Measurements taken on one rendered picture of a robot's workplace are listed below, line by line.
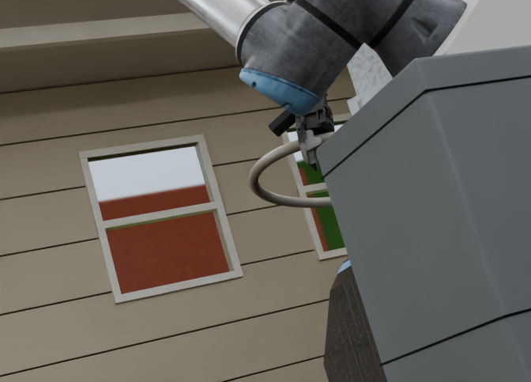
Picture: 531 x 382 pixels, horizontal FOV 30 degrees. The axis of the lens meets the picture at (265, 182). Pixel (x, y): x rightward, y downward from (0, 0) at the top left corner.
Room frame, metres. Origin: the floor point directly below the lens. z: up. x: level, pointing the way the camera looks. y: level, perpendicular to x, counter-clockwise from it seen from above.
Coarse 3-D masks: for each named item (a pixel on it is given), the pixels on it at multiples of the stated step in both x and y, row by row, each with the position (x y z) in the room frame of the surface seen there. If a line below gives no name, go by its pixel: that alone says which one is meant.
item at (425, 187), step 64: (448, 64) 1.50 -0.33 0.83; (512, 64) 1.56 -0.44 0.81; (384, 128) 1.61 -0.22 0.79; (448, 128) 1.48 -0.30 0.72; (512, 128) 1.54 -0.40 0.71; (384, 192) 1.66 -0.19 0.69; (448, 192) 1.50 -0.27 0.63; (512, 192) 1.52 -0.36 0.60; (384, 256) 1.72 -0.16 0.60; (448, 256) 1.55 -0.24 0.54; (512, 256) 1.50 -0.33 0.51; (384, 320) 1.78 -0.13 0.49; (448, 320) 1.61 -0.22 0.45; (512, 320) 1.48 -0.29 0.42
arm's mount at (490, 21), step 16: (464, 0) 1.77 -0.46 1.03; (480, 0) 1.61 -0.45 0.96; (496, 0) 1.62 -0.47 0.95; (512, 0) 1.63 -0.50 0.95; (528, 0) 1.65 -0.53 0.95; (464, 16) 1.63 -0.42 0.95; (480, 16) 1.60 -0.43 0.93; (496, 16) 1.61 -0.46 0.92; (512, 16) 1.63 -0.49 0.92; (528, 16) 1.64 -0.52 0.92; (464, 32) 1.58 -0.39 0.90; (480, 32) 1.60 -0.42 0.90; (496, 32) 1.61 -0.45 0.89; (512, 32) 1.62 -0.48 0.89; (528, 32) 1.64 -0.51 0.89; (448, 48) 1.57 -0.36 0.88; (464, 48) 1.58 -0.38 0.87; (480, 48) 1.59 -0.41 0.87; (496, 48) 1.60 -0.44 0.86
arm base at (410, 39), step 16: (416, 0) 1.65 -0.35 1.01; (432, 0) 1.66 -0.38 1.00; (448, 0) 1.67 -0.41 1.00; (400, 16) 1.65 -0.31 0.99; (416, 16) 1.65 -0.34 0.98; (432, 16) 1.65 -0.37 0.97; (448, 16) 1.65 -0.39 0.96; (384, 32) 1.67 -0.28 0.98; (400, 32) 1.67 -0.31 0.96; (416, 32) 1.66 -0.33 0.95; (432, 32) 1.65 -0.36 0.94; (448, 32) 1.65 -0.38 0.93; (384, 48) 1.70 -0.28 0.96; (400, 48) 1.68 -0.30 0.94; (416, 48) 1.66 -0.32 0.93; (432, 48) 1.66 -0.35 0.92; (384, 64) 1.76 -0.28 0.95; (400, 64) 1.70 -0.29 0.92
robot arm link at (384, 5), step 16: (304, 0) 1.66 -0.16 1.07; (320, 0) 1.65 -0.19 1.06; (336, 0) 1.64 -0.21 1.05; (352, 0) 1.64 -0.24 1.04; (368, 0) 1.64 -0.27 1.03; (384, 0) 1.64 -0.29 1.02; (400, 0) 1.64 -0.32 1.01; (320, 16) 1.65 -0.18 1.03; (336, 16) 1.65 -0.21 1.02; (352, 16) 1.65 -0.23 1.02; (368, 16) 1.66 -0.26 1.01; (384, 16) 1.65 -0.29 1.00; (336, 32) 1.66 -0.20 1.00; (352, 32) 1.67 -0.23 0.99; (368, 32) 1.69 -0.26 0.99
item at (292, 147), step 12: (288, 144) 2.47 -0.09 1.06; (264, 156) 2.53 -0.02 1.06; (276, 156) 2.50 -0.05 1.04; (252, 168) 2.59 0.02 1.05; (264, 168) 2.56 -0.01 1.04; (252, 180) 2.63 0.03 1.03; (264, 192) 2.75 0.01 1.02; (288, 204) 2.85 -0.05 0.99; (300, 204) 2.87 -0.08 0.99; (312, 204) 2.89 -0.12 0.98; (324, 204) 2.90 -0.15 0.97
